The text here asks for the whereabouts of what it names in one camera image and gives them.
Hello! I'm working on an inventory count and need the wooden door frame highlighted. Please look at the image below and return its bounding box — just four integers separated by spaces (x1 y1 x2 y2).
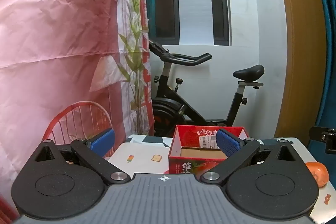
272 0 324 139

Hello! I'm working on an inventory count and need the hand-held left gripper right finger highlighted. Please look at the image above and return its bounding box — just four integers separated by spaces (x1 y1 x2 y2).
200 128 303 185

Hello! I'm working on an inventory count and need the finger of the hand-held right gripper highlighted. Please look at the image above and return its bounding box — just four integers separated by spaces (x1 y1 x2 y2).
325 128 336 155
309 126 330 141

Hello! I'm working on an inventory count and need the black exercise bike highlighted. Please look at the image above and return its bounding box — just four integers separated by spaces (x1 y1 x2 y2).
148 40 265 136

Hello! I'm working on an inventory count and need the orange plastic bowl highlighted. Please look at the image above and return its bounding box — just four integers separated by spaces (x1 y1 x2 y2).
306 161 330 187

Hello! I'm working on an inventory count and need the pink printed backdrop cloth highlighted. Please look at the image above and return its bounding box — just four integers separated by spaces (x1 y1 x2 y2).
0 0 154 224

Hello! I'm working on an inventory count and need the red strawberry cardboard box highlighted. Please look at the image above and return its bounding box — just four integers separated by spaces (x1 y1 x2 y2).
168 125 250 176

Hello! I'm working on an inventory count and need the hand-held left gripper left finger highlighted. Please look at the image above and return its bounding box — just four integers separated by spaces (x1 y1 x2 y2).
34 128 131 185

